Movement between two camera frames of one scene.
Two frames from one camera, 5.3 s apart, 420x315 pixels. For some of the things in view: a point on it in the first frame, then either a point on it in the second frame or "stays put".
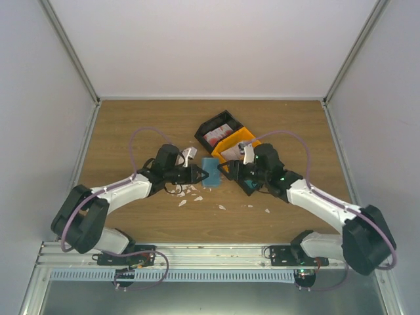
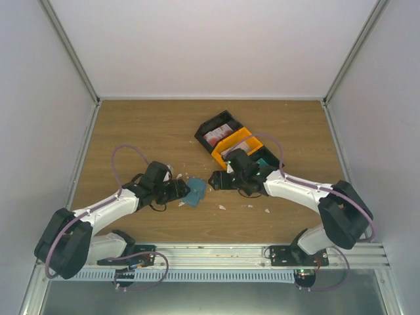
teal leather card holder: x=210 y=165 -> x=197 y=188
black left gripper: x=192 y=176 -> x=177 y=191
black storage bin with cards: x=212 y=131 stays put
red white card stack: x=214 y=134 stays put
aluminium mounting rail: x=58 y=258 stays put
